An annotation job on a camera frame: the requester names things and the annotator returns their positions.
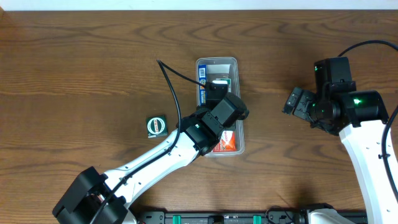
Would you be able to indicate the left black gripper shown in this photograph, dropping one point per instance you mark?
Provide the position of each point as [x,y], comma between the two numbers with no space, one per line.
[239,117]

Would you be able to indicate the clear plastic container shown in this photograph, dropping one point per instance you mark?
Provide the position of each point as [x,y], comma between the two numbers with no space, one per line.
[225,67]

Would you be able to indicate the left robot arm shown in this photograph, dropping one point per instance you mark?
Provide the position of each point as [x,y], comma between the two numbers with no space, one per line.
[106,198]

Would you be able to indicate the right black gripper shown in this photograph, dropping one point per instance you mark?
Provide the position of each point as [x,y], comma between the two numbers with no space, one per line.
[296,103]

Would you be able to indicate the blue tall box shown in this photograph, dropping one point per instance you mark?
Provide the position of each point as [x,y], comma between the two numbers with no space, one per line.
[202,80]

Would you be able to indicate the green square box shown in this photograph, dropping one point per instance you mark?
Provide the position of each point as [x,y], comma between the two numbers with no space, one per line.
[156,126]

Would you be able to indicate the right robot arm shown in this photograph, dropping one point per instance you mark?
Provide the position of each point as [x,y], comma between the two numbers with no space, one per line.
[361,121]

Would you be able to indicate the black mounting rail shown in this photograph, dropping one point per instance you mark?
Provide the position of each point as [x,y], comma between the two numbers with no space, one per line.
[269,217]

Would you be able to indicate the white green medicine box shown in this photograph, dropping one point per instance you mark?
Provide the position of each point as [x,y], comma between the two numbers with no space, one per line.
[225,81]

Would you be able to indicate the red orange box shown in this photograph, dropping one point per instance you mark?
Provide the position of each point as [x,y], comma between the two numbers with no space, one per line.
[227,142]

